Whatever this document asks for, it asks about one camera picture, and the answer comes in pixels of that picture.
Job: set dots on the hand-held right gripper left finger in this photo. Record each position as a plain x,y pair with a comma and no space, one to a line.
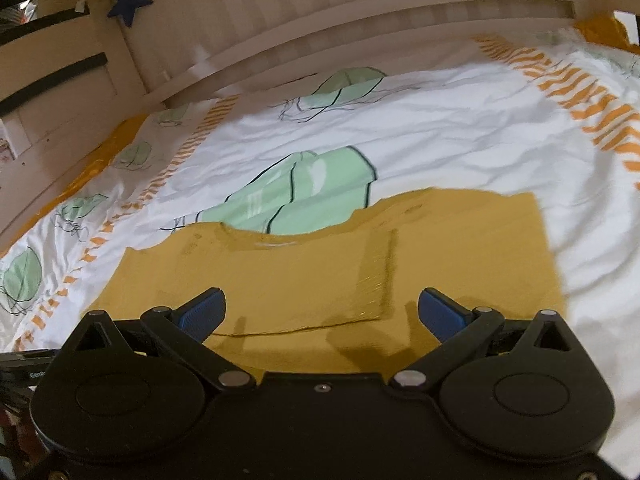
201,314

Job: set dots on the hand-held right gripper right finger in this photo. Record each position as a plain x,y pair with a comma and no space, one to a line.
441,316

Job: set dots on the mustard yellow knitted garment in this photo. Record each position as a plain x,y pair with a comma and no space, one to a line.
300,280

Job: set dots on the white leaf print duvet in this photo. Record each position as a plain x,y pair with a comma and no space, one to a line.
450,135

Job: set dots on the blue star ornament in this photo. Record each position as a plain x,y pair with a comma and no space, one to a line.
131,5

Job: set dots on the white wooden bed frame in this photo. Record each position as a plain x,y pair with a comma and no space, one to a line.
350,10

